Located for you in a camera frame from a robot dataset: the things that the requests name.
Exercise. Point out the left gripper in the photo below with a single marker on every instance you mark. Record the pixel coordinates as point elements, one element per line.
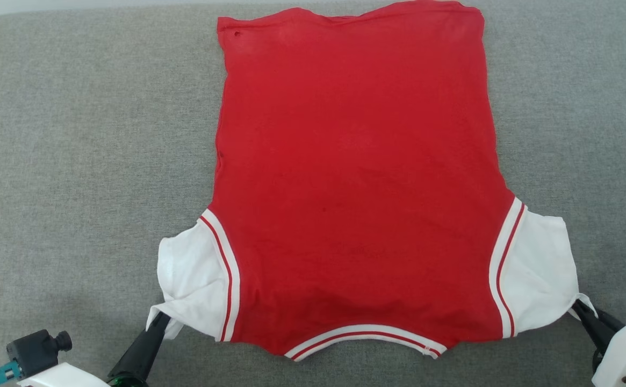
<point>127,382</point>

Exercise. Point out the red and white sports shirt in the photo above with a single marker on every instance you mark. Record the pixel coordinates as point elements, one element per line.
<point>355,161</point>

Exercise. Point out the white left wrist cover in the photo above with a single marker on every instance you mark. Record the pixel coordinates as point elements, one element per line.
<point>65,377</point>

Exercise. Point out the grey fabric sofa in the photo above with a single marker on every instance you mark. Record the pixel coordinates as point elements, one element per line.
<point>76,161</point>

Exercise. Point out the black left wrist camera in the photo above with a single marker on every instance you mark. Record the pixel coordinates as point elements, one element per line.
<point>36,349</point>

